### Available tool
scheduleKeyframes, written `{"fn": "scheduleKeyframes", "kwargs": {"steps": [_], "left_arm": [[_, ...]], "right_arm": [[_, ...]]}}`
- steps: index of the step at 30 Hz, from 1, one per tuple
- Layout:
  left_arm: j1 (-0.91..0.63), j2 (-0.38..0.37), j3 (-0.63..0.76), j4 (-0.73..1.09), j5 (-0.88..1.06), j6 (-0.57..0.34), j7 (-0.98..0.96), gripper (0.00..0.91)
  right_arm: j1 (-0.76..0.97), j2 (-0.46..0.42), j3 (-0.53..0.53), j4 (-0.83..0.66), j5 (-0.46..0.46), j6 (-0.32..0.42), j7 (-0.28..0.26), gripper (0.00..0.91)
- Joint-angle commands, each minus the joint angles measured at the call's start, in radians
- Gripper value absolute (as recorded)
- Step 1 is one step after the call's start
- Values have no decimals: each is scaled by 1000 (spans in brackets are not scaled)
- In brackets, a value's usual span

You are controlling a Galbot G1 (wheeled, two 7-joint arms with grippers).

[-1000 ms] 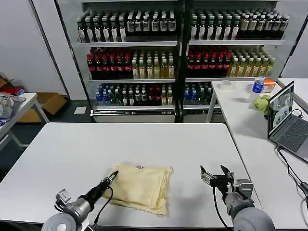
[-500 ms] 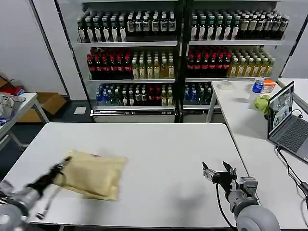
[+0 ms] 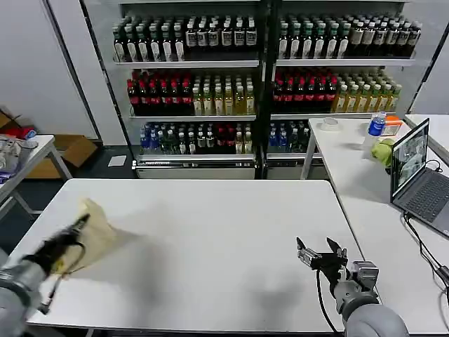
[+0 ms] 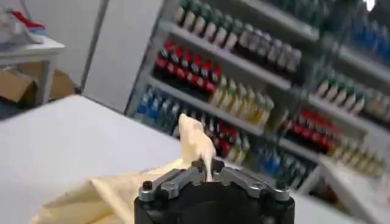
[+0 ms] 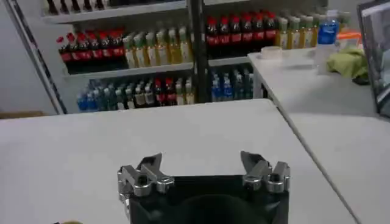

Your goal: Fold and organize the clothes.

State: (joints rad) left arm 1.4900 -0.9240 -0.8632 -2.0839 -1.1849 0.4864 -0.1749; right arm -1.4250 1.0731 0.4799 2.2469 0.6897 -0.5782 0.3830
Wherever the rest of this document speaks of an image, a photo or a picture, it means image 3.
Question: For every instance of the green crumpled cloth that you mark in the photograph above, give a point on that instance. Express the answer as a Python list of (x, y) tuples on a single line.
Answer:
[(383, 152)]

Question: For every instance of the small grey metal table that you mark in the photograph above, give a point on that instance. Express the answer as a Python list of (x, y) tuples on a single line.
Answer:
[(31, 154)]

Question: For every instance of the clear water bottle blue label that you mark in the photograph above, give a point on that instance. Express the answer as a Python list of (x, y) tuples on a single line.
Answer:
[(375, 131)]

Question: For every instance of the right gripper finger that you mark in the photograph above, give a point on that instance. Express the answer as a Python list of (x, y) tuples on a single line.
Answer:
[(306, 253), (338, 251)]

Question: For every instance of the brown cardboard box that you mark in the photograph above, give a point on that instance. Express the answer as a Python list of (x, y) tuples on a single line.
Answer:
[(70, 151)]

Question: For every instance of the shelf rack with drink bottles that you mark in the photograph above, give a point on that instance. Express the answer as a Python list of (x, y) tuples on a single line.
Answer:
[(259, 87)]

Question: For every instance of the grey open laptop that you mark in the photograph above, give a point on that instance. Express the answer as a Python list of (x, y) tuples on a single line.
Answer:
[(417, 179)]

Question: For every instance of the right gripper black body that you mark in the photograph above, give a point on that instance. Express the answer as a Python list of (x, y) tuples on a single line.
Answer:
[(333, 270)]

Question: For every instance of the red package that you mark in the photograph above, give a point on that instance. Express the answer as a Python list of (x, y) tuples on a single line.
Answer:
[(24, 132)]

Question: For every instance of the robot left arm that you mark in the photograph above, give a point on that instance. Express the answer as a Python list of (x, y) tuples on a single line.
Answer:
[(15, 295)]

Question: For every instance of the white side table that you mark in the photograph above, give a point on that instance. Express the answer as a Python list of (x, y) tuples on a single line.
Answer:
[(358, 168)]

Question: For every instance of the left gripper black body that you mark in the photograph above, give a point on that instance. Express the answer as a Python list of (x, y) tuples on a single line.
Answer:
[(56, 249)]

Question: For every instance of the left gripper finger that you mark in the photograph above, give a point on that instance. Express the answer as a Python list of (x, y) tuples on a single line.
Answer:
[(82, 225), (78, 222)]

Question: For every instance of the orange and white box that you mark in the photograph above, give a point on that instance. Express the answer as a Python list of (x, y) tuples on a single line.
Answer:
[(392, 126)]

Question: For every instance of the white tape roll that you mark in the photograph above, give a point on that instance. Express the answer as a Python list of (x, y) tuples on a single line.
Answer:
[(330, 123)]

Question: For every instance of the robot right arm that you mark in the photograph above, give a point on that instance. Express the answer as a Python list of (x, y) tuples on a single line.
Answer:
[(365, 305)]

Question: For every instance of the clear plastic bags pile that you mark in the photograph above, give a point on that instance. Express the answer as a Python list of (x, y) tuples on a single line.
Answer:
[(14, 156)]

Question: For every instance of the pale yellow cloth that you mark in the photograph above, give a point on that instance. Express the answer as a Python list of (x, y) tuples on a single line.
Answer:
[(98, 231)]

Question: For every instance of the white paper sheet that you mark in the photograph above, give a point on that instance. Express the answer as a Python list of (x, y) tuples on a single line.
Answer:
[(116, 160)]

